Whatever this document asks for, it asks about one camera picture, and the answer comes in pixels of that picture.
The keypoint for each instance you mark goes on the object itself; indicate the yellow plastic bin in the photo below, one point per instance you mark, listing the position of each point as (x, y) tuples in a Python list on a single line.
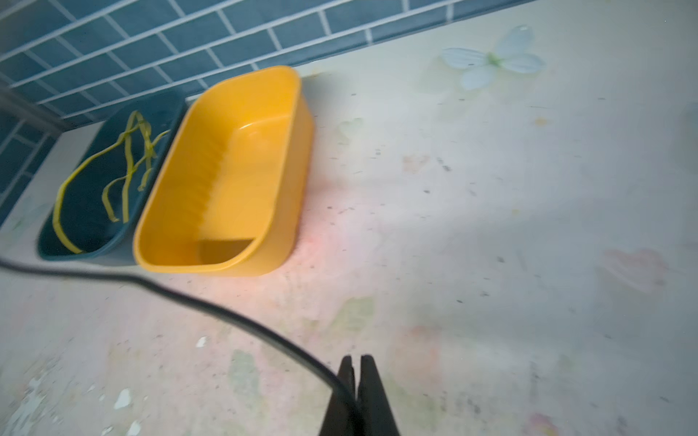
[(229, 195)]

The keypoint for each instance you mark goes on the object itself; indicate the dark teal plastic bin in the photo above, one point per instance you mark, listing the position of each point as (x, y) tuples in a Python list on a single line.
[(98, 206)]

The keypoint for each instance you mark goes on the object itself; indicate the aluminium corner post left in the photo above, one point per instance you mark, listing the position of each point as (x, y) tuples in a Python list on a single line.
[(40, 118)]

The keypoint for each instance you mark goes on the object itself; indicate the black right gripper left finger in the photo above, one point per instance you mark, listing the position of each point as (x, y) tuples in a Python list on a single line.
[(338, 420)]

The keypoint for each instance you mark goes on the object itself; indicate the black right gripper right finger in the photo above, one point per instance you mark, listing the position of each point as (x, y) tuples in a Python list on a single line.
[(374, 406)]

